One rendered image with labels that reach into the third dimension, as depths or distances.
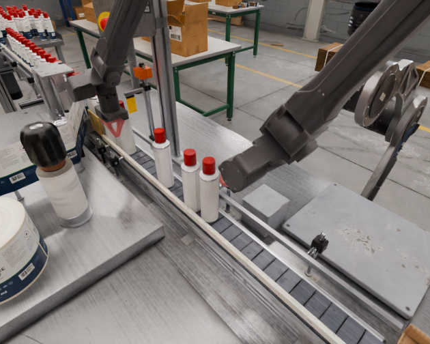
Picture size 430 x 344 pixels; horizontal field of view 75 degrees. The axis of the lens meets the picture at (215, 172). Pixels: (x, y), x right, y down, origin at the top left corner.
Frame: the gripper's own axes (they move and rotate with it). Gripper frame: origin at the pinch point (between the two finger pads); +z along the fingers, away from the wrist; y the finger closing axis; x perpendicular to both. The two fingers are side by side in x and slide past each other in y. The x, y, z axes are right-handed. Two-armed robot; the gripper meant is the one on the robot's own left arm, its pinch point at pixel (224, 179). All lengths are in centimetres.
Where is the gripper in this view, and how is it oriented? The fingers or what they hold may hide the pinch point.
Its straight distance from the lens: 66.0
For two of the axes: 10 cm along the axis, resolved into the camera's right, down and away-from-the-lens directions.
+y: -7.3, 4.2, -5.4
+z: -4.5, 3.0, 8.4
